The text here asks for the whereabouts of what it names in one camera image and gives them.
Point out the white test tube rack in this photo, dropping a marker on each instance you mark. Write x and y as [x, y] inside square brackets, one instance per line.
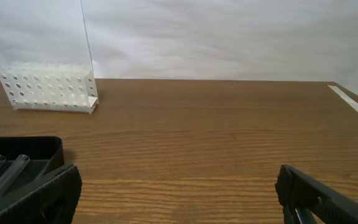
[48, 87]

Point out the black tray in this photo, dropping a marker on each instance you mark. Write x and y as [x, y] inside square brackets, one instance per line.
[42, 149]

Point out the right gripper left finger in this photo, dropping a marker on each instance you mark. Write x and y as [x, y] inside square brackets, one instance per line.
[42, 199]

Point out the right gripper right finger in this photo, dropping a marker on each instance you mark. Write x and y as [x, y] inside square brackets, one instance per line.
[322, 199]

